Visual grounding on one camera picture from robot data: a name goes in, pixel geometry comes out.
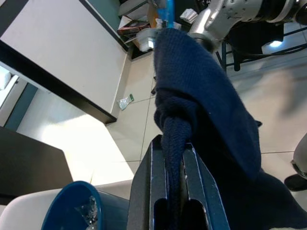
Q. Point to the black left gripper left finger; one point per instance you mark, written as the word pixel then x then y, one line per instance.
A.
pixel 144 191

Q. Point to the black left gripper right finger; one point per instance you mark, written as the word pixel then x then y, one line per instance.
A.
pixel 204 187

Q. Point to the navy blue garment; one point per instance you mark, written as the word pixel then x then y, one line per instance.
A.
pixel 204 83

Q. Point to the clear plastic wrapper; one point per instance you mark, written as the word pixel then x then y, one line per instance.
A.
pixel 88 213

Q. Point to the blue plastic basin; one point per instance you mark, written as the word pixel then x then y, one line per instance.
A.
pixel 62 208

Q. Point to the clear plastic packet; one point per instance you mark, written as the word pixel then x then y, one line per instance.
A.
pixel 124 103

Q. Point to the black metal clothes rack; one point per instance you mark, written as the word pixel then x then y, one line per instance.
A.
pixel 224 57

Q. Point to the red and black box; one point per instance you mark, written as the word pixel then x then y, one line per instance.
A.
pixel 129 26

